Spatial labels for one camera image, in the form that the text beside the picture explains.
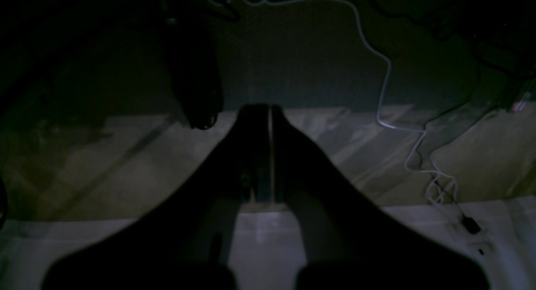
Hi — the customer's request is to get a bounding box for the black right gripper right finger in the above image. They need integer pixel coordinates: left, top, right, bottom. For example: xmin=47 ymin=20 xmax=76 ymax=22
xmin=271 ymin=106 xmax=490 ymax=290

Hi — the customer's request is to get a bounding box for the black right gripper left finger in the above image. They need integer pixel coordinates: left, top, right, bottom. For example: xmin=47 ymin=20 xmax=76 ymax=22
xmin=42 ymin=105 xmax=271 ymax=290

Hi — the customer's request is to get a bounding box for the white cable on floor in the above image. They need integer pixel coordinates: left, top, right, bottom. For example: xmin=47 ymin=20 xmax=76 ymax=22
xmin=201 ymin=0 xmax=459 ymax=205

